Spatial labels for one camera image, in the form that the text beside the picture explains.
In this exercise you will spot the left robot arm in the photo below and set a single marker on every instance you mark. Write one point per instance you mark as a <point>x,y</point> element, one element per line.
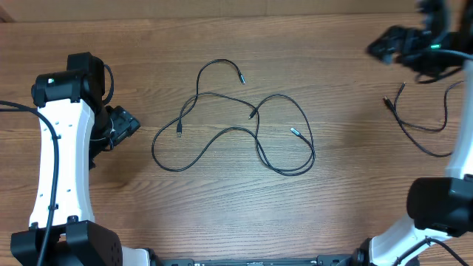
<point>77,124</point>

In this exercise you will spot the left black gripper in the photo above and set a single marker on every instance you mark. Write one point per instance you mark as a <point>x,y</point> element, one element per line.
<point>126,124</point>

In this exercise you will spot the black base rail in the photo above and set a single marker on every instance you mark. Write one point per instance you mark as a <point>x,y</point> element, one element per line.
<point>320,260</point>

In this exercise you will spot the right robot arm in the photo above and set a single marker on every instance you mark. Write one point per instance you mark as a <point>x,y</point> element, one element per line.
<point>437,208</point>

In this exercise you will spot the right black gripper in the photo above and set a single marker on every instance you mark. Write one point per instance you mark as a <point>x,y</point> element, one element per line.
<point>406,37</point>

